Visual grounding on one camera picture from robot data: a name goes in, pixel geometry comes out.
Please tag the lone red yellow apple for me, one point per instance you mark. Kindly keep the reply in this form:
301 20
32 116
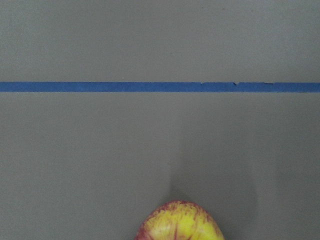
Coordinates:
179 220

